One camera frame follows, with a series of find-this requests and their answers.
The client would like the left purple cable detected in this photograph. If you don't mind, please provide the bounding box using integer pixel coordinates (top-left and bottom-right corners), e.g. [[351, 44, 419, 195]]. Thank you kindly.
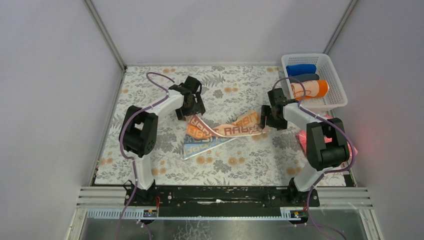
[[114, 71, 176, 240]]

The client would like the purple cable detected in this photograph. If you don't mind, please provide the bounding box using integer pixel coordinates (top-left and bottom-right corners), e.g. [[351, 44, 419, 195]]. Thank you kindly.
[[271, 76, 357, 240], [114, 71, 176, 240]]

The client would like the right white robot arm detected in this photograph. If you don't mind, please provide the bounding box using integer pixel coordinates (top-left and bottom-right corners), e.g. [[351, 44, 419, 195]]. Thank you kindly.
[[260, 88, 355, 199]]

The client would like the blue rolled towel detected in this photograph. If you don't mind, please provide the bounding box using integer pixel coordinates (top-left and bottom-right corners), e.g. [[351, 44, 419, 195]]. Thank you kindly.
[[285, 63, 317, 77]]

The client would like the grey rolled towel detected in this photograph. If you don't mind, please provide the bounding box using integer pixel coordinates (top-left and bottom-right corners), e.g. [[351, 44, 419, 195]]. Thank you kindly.
[[289, 73, 320, 83]]

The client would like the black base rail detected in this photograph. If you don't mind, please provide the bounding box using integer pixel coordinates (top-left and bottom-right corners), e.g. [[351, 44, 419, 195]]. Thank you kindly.
[[124, 183, 320, 217]]

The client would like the white plastic basket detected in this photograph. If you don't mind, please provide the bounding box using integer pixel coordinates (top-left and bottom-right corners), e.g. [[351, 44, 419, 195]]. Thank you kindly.
[[281, 53, 348, 112]]

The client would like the floral table mat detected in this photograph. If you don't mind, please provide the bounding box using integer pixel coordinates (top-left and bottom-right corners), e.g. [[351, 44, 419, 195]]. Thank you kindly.
[[94, 66, 307, 186]]

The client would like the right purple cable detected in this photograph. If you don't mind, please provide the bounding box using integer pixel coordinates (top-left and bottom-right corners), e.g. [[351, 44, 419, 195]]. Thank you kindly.
[[271, 76, 357, 240]]

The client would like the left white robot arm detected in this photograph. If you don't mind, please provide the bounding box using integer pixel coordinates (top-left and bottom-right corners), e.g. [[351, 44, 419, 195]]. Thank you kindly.
[[118, 76, 206, 201]]

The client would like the orange cartoon towel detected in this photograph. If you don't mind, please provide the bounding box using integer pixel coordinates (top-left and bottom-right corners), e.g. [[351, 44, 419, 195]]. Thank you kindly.
[[290, 80, 330, 100]]

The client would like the pink folded towel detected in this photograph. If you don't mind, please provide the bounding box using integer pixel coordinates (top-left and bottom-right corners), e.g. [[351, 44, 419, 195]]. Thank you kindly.
[[305, 118, 353, 171]]

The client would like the peach lettered towel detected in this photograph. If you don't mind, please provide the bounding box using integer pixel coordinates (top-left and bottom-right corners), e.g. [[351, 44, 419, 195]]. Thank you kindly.
[[182, 110, 271, 160]]

